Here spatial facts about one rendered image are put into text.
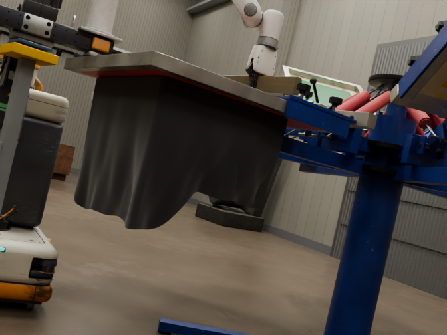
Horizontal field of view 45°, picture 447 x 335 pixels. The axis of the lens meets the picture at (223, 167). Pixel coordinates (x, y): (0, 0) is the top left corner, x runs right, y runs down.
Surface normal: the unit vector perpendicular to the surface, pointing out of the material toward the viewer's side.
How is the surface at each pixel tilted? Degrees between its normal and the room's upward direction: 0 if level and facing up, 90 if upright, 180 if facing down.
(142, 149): 91
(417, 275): 90
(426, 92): 148
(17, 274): 90
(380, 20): 90
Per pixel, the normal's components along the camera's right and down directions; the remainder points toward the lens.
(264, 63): 0.58, 0.19
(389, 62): -0.86, -0.21
